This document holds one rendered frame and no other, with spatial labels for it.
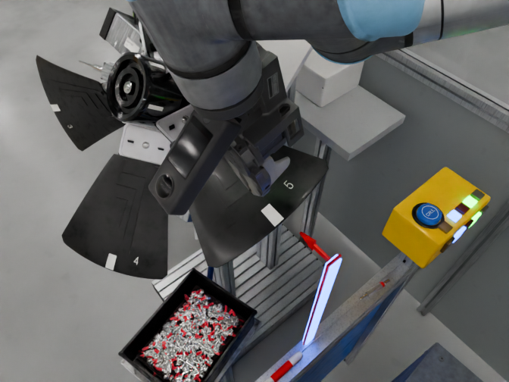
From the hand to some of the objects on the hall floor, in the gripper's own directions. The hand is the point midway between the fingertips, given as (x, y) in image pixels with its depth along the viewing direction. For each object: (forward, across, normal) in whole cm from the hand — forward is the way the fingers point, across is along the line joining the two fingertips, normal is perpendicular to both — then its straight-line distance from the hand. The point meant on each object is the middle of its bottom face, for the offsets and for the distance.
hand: (254, 191), depth 53 cm
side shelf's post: (+136, +33, -19) cm, 141 cm away
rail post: (+129, -15, +2) cm, 130 cm away
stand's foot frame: (+125, +35, +14) cm, 131 cm away
